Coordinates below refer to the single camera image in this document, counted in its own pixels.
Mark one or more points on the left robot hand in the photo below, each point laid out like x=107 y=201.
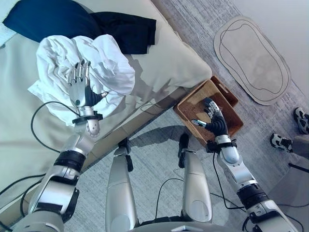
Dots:
x=77 y=91

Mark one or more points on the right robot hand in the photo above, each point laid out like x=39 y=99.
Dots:
x=217 y=122

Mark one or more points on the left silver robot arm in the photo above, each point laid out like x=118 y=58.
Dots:
x=59 y=174

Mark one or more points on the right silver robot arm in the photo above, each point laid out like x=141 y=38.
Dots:
x=243 y=181

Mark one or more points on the white crumpled garment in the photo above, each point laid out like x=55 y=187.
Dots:
x=82 y=77

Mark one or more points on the brown woven basket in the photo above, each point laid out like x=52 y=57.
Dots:
x=193 y=108

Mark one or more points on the beige sofa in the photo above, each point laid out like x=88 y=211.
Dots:
x=29 y=72

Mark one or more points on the right silver robot leg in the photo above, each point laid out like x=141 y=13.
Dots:
x=195 y=178

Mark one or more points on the silver robot leg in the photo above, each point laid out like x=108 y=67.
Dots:
x=195 y=178
x=119 y=183

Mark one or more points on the black and white sneaker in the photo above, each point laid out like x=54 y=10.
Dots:
x=301 y=119
x=281 y=141

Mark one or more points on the grey outlined oval rug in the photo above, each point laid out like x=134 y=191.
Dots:
x=253 y=60

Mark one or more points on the dark navy garment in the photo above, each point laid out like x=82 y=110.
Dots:
x=48 y=21

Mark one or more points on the black garment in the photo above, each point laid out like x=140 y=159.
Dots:
x=130 y=31

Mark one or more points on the white textured pillow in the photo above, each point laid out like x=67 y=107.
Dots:
x=6 y=36

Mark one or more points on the left silver robot leg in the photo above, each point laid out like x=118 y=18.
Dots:
x=119 y=183

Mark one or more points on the grey robot torso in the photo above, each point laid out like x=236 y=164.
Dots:
x=169 y=226

